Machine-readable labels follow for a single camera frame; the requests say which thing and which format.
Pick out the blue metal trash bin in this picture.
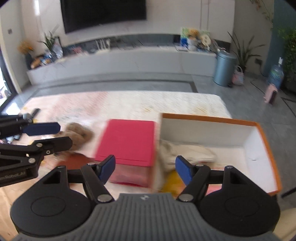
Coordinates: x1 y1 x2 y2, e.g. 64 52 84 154
213 51 237 87

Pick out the pink space heater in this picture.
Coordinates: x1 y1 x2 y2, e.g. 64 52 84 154
264 84 278 105

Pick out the lace tablecloth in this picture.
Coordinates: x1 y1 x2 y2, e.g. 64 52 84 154
0 90 233 241

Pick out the small teddy bear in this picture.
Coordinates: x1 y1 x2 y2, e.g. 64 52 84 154
187 28 200 40

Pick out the dark cabinet with plants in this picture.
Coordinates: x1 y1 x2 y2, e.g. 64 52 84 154
277 28 296 94

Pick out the red lidded storage box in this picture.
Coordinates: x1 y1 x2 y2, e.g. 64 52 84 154
95 119 156 188

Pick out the wall mounted television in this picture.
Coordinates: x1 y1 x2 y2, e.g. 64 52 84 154
60 0 147 33

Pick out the potted long leaf plant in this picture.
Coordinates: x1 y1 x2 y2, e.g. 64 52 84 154
228 32 265 73

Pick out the brown plush towel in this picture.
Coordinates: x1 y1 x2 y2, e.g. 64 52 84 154
54 123 94 152

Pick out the orange cardboard box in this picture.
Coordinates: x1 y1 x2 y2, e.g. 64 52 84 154
158 113 282 195

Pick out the yellow cleaning cloth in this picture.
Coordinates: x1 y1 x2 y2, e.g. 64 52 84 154
161 170 185 196

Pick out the white round hand fan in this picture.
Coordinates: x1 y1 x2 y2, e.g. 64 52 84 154
200 34 212 47

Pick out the blue water jug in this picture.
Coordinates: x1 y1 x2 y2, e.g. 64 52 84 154
267 57 285 90

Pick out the black remote control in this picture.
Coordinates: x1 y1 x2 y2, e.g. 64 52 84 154
14 108 40 141

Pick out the green plant in vase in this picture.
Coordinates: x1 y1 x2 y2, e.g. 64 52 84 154
38 25 64 62

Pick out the white wifi router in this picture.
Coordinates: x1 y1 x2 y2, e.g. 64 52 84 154
95 39 111 52

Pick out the cream canvas bag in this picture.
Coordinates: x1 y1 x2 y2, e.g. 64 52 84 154
159 140 217 172

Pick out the pastel woven handbag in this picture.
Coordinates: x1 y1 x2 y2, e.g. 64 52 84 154
232 65 244 86

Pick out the dried yellow flowers vase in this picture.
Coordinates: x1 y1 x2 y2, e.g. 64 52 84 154
18 41 34 70

